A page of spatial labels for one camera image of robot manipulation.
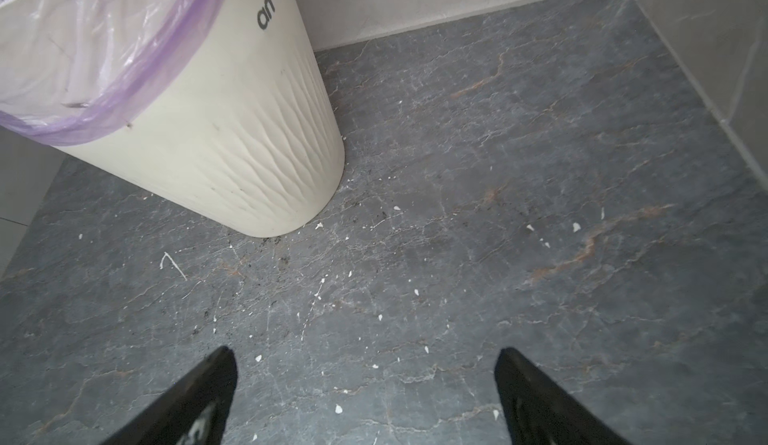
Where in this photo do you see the cream ribbed trash bin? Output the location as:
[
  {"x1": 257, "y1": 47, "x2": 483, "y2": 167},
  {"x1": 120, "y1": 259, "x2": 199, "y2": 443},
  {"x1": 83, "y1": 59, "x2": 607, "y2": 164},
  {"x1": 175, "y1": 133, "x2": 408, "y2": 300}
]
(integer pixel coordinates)
[{"x1": 68, "y1": 0, "x2": 345, "y2": 238}]

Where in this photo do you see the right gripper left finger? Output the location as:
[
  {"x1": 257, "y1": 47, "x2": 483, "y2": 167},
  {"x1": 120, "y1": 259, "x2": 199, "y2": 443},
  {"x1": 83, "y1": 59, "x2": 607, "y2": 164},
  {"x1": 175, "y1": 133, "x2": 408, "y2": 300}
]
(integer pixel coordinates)
[{"x1": 104, "y1": 346, "x2": 238, "y2": 445}]

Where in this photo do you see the pink bin liner bag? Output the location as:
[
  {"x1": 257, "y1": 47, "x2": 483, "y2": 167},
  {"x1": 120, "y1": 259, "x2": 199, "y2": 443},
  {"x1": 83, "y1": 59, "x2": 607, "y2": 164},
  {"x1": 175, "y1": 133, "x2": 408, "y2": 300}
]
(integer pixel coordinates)
[{"x1": 1, "y1": 0, "x2": 224, "y2": 147}]

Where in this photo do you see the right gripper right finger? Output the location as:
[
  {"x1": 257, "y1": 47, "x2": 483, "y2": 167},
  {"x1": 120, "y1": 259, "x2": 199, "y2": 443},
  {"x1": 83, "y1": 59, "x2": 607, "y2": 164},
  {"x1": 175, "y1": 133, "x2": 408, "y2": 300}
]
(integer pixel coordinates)
[{"x1": 494, "y1": 347, "x2": 627, "y2": 444}]

